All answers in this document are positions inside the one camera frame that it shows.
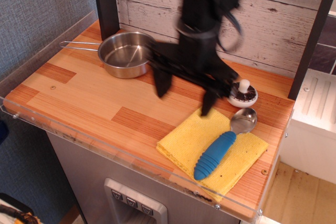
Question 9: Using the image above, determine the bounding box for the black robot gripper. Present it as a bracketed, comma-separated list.
[149, 31, 239, 116]

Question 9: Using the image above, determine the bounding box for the blue-handled metal spoon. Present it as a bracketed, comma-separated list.
[194, 108, 257, 180]

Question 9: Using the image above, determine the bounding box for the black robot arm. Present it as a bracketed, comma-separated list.
[149, 0, 241, 116]

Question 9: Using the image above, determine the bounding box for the grey toy fridge cabinet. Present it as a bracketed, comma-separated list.
[47, 133, 239, 223]

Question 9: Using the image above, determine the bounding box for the dark right frame post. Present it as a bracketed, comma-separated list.
[288, 0, 333, 100]

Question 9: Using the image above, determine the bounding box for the clear acrylic table guard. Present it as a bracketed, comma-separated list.
[4, 99, 266, 220]

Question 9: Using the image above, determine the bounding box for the small steel saucepan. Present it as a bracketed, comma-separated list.
[59, 31, 156, 79]

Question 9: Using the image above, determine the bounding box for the dark left frame post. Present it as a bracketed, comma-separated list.
[96, 0, 120, 40]

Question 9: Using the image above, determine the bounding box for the dark frame post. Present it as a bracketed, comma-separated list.
[96, 0, 120, 40]
[288, 0, 333, 100]

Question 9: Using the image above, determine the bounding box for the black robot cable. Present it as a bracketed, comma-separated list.
[215, 8, 244, 53]

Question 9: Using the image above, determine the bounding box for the yellow folded cloth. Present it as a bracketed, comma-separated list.
[156, 109, 268, 202]

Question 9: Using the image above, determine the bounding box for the white toy sink unit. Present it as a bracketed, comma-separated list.
[280, 69, 335, 183]

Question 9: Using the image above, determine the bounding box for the white toy mushroom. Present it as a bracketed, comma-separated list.
[227, 79, 258, 108]

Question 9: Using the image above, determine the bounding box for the silver dispenser button panel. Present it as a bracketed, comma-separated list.
[104, 178, 168, 223]

